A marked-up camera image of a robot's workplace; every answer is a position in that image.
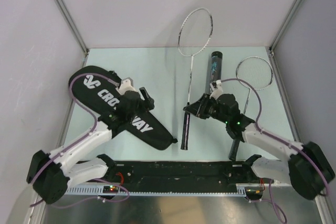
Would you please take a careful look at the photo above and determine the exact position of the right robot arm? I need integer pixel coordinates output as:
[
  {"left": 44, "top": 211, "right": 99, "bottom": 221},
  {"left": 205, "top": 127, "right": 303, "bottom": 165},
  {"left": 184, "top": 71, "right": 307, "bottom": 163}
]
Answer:
[{"left": 183, "top": 94, "right": 335, "bottom": 200}]

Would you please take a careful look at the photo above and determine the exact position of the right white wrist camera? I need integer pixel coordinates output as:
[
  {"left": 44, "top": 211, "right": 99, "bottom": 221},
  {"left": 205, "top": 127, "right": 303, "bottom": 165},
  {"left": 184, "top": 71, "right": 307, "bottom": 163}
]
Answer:
[{"left": 210, "top": 79, "right": 223, "bottom": 100}]

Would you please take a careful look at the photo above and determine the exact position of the black shuttlecock tube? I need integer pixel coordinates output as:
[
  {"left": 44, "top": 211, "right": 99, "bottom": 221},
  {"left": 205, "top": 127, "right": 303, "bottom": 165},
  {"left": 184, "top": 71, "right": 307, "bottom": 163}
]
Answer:
[{"left": 205, "top": 51, "right": 223, "bottom": 94}]

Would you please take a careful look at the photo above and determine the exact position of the grey slotted cable duct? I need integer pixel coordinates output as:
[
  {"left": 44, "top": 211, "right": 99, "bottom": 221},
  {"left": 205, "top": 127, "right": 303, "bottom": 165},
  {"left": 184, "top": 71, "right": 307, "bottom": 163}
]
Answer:
[{"left": 65, "top": 184, "right": 261, "bottom": 197}]

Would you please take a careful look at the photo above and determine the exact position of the black racket cover bag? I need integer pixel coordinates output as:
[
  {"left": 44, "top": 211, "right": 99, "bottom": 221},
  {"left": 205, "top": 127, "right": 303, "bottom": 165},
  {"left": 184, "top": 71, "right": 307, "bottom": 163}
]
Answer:
[{"left": 68, "top": 66, "right": 177, "bottom": 151}]

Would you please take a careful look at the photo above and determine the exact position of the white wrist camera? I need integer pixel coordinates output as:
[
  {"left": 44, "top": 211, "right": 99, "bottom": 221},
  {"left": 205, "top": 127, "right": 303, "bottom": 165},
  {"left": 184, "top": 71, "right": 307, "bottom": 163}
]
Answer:
[
  {"left": 210, "top": 79, "right": 223, "bottom": 100},
  {"left": 117, "top": 78, "right": 136, "bottom": 95}
]

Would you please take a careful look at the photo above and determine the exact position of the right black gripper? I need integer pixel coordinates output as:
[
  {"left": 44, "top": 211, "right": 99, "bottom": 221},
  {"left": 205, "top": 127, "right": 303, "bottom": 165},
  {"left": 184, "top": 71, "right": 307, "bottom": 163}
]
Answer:
[{"left": 184, "top": 93, "right": 229, "bottom": 124}]

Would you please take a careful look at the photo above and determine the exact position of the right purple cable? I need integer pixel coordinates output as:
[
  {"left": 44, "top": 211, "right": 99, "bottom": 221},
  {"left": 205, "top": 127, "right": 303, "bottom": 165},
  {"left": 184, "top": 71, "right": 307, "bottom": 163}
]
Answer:
[{"left": 219, "top": 78, "right": 332, "bottom": 196}]

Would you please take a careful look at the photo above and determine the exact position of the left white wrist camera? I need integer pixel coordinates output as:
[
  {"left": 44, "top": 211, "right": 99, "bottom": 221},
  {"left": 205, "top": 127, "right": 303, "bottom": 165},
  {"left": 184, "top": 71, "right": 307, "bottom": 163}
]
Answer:
[{"left": 117, "top": 78, "right": 136, "bottom": 95}]

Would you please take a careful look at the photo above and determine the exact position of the right aluminium frame post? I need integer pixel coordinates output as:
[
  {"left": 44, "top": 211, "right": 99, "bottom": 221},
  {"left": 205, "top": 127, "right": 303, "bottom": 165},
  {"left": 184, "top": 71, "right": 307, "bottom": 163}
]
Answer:
[{"left": 269, "top": 0, "right": 320, "bottom": 56}]

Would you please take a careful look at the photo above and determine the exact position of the left aluminium frame post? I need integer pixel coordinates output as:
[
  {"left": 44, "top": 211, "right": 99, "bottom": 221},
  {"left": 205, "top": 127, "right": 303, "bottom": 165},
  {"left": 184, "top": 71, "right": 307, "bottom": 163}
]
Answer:
[{"left": 54, "top": 0, "right": 89, "bottom": 57}]

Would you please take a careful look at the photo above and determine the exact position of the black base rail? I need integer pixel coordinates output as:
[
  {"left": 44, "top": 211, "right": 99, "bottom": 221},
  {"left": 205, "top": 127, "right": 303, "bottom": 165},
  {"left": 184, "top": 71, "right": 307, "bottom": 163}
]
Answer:
[{"left": 98, "top": 161, "right": 260, "bottom": 192}]

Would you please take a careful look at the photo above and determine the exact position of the white badminton racket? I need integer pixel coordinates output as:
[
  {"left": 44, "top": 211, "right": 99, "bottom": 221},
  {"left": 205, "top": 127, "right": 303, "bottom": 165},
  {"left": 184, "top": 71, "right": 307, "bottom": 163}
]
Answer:
[
  {"left": 177, "top": 8, "right": 213, "bottom": 151},
  {"left": 229, "top": 56, "right": 273, "bottom": 161}
]

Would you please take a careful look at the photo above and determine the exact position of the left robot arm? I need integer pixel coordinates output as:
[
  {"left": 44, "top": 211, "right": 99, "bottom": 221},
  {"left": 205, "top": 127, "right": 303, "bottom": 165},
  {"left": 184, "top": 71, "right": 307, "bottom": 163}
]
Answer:
[{"left": 26, "top": 87, "right": 154, "bottom": 205}]

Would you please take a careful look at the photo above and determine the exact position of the aluminium frame post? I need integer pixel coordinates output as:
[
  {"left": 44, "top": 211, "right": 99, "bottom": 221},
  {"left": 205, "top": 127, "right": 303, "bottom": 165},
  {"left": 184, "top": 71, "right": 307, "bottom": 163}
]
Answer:
[
  {"left": 54, "top": 0, "right": 89, "bottom": 57},
  {"left": 269, "top": 0, "right": 320, "bottom": 56}
]

